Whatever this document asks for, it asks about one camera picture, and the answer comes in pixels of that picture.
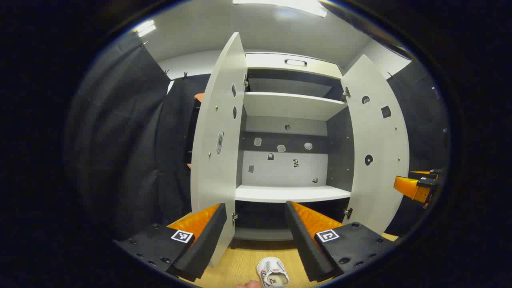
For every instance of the ceiling light panel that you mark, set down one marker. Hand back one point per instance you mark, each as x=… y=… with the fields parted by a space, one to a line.
x=280 y=4

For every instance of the white shoe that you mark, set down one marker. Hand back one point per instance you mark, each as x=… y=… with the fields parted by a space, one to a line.
x=272 y=272

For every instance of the white shoe cabinet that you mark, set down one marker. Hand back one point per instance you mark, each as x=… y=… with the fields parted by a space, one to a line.
x=288 y=106

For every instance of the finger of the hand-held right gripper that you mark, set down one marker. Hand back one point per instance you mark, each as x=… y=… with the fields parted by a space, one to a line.
x=410 y=188
x=426 y=174

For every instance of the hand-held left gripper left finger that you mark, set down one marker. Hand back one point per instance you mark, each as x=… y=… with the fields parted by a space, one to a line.
x=208 y=240

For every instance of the ceiling light strip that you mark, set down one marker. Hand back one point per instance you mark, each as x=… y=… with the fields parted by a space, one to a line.
x=144 y=28

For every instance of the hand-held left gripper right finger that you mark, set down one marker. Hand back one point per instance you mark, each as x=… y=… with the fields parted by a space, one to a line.
x=304 y=248

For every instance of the black backdrop cloth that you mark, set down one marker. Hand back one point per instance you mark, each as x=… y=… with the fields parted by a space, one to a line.
x=132 y=140

